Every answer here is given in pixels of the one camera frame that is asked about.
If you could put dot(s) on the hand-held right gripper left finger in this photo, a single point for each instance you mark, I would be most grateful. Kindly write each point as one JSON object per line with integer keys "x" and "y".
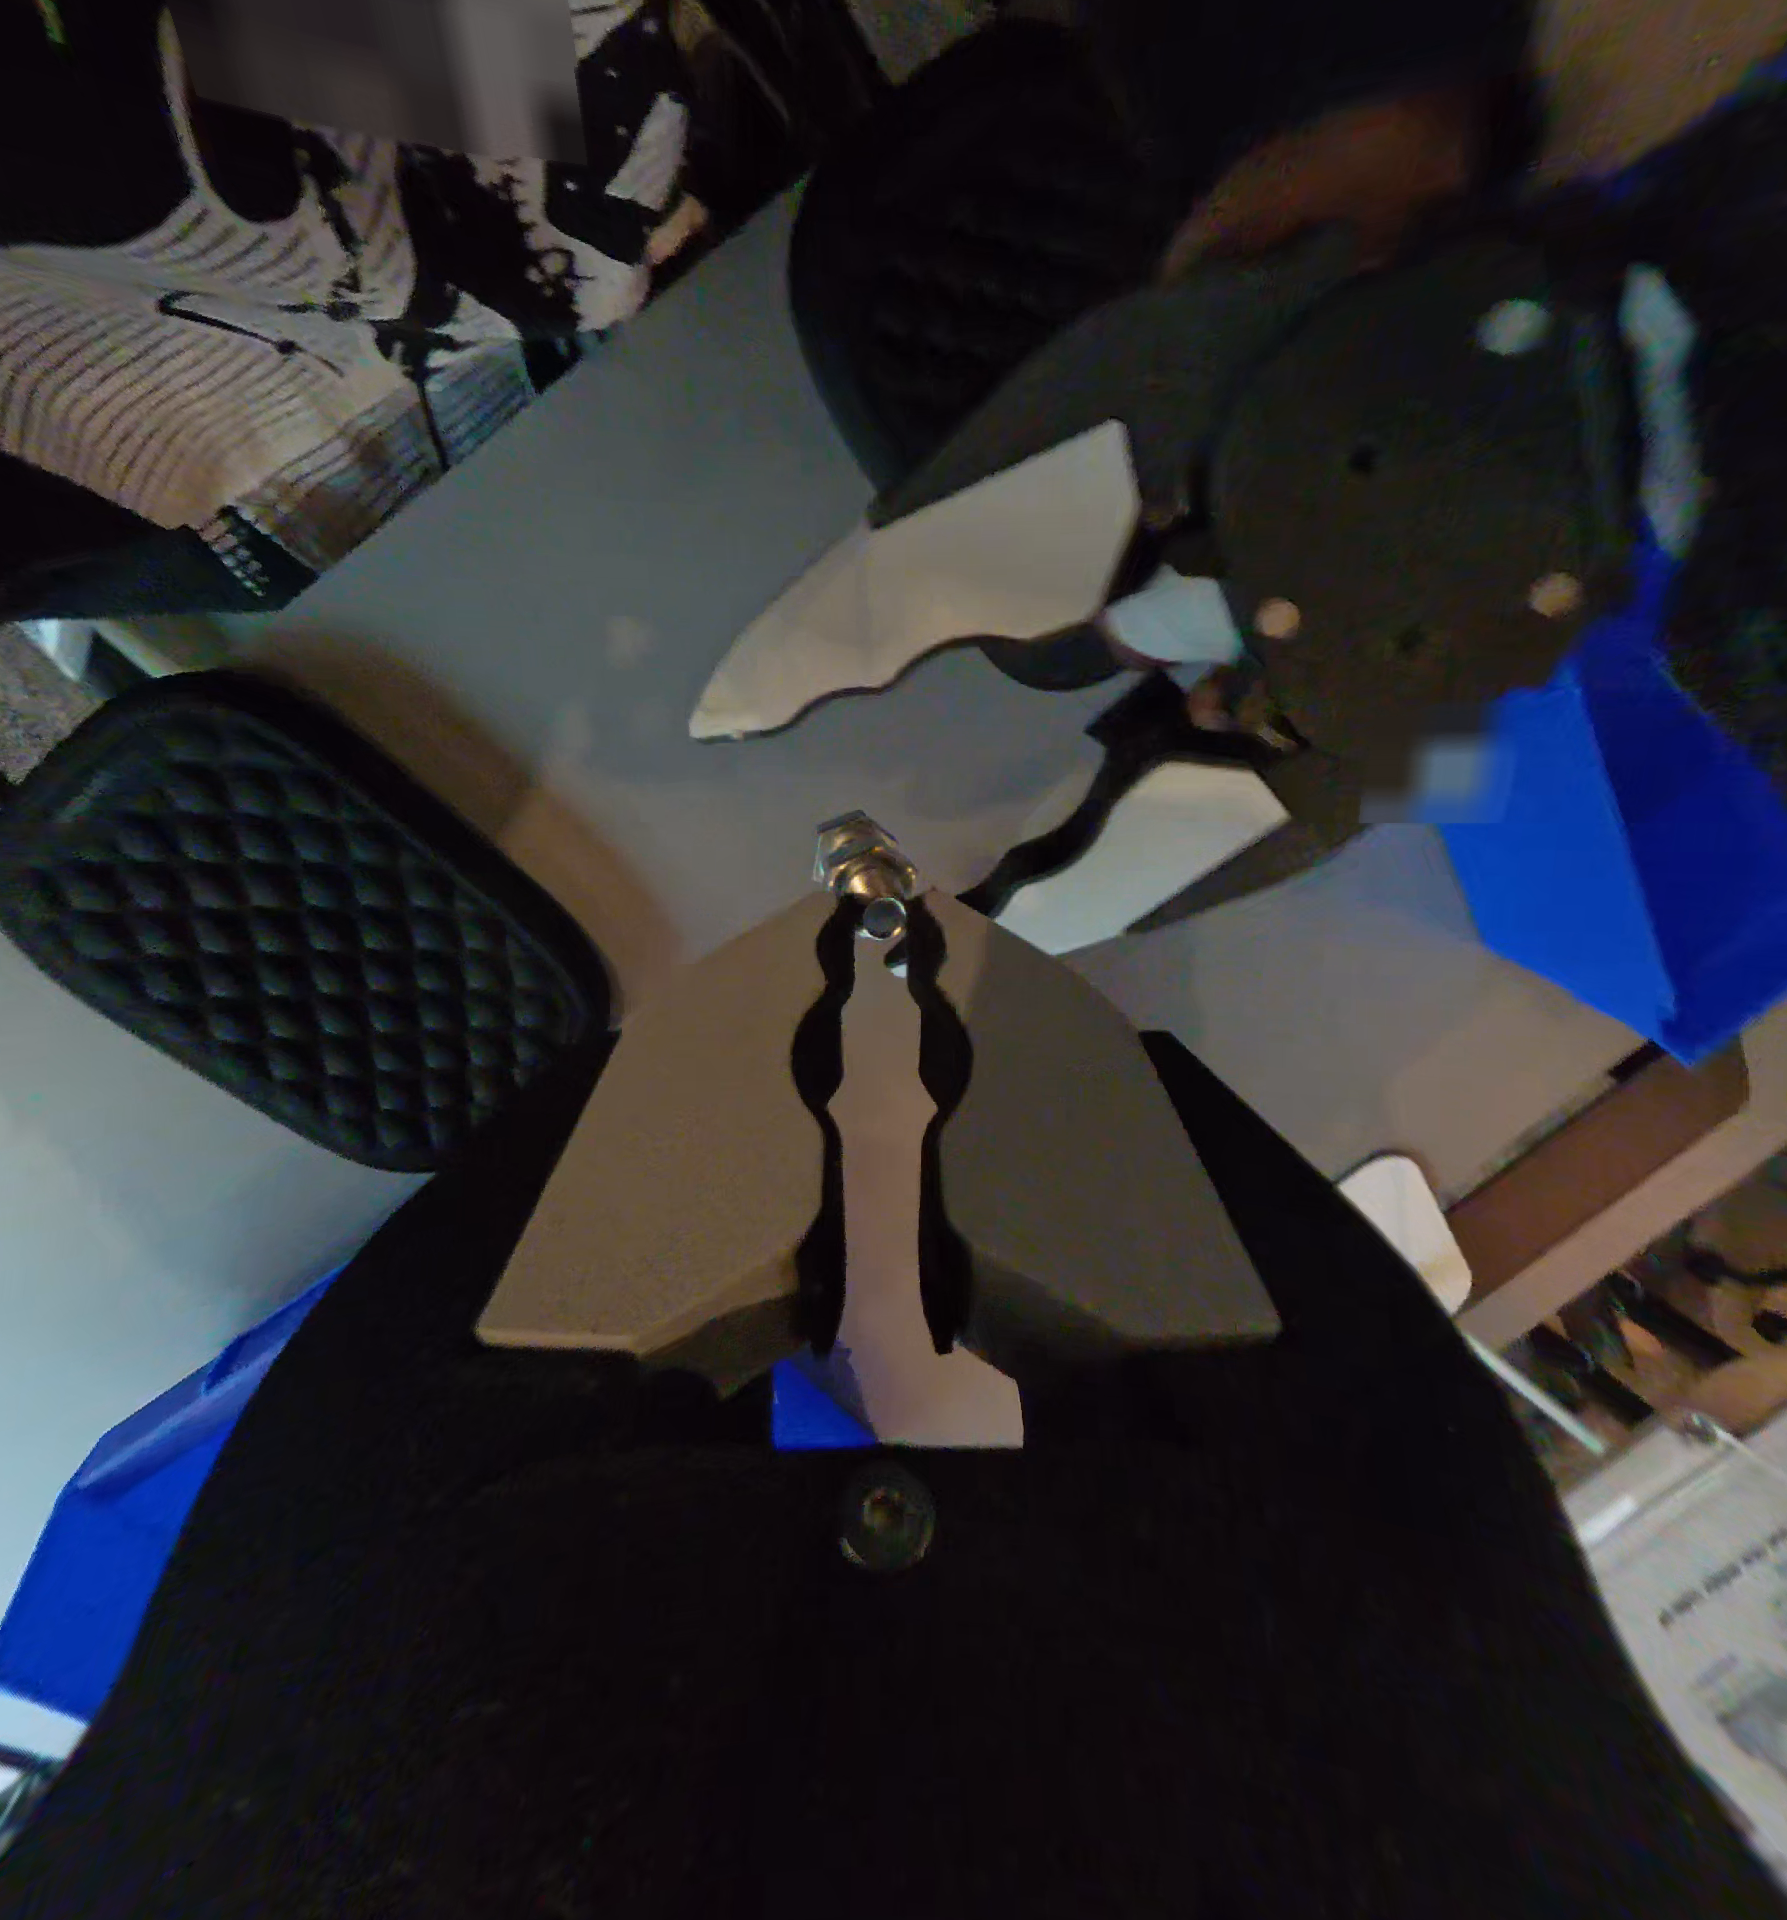
{"x": 668, "y": 1186}

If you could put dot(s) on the blue divided plastic bin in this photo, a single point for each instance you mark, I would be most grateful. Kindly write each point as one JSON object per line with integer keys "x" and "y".
{"x": 1584, "y": 870}

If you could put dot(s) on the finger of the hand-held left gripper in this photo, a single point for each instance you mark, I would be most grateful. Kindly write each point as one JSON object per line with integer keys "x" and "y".
{"x": 968, "y": 571}
{"x": 1179, "y": 826}

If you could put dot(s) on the steel hex bolt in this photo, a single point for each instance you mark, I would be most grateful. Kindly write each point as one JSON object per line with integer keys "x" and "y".
{"x": 855, "y": 863}

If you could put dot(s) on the person's left forearm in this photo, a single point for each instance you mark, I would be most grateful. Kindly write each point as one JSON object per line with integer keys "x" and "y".
{"x": 1762, "y": 451}

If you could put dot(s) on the person's left hand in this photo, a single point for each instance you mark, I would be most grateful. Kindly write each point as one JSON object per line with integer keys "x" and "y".
{"x": 1342, "y": 164}

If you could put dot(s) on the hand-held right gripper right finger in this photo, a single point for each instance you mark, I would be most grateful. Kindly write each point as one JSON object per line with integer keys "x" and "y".
{"x": 1087, "y": 1186}

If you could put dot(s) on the black textured pad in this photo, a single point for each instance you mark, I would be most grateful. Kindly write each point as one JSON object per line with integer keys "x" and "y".
{"x": 293, "y": 915}
{"x": 968, "y": 255}

